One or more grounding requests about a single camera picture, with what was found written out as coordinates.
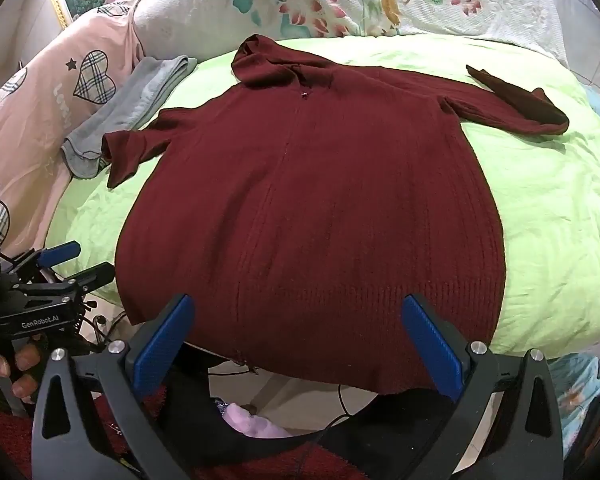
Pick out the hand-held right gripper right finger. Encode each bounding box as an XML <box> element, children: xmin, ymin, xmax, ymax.
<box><xmin>401</xmin><ymin>292</ymin><xmax>581</xmax><ymax>480</ymax></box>

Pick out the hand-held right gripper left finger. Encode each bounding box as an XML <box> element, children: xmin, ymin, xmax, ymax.
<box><xmin>31</xmin><ymin>294</ymin><xmax>201</xmax><ymax>480</ymax></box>

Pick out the white floral quilt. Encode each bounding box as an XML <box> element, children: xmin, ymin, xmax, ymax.
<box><xmin>132</xmin><ymin>0</ymin><xmax>571</xmax><ymax>68</ymax></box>

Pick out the blue patterned cloth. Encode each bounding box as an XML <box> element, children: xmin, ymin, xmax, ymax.
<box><xmin>550</xmin><ymin>350</ymin><xmax>600</xmax><ymax>411</ymax></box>

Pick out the pink fluffy slipper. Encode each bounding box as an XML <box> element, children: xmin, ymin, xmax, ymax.
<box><xmin>221</xmin><ymin>402</ymin><xmax>291</xmax><ymax>438</ymax></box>

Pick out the person's left hand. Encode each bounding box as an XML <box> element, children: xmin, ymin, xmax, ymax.
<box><xmin>0</xmin><ymin>344</ymin><xmax>43</xmax><ymax>398</ymax></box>

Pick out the grey folded cloth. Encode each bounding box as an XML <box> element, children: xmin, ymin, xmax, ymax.
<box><xmin>61</xmin><ymin>55</ymin><xmax>198</xmax><ymax>181</ymax></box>

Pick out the black cable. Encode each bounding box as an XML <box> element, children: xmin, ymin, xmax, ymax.
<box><xmin>295</xmin><ymin>382</ymin><xmax>353</xmax><ymax>480</ymax></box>

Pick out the light green bed sheet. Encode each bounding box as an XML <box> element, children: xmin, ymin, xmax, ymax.
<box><xmin>45</xmin><ymin>35</ymin><xmax>600</xmax><ymax>361</ymax></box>

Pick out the black cloth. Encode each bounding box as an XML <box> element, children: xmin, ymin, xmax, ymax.
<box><xmin>165</xmin><ymin>360</ymin><xmax>481</xmax><ymax>466</ymax></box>

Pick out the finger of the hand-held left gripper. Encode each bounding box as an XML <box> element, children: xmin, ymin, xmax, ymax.
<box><xmin>10</xmin><ymin>241</ymin><xmax>82</xmax><ymax>273</ymax></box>
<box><xmin>27</xmin><ymin>262</ymin><xmax>117</xmax><ymax>301</ymax></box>

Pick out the pink heart-print pillow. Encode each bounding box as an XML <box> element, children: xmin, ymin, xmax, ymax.
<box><xmin>0</xmin><ymin>0</ymin><xmax>151</xmax><ymax>261</ymax></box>

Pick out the dark red hooded sweater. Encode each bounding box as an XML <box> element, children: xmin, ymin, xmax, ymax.
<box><xmin>101</xmin><ymin>34</ymin><xmax>571</xmax><ymax>395</ymax></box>

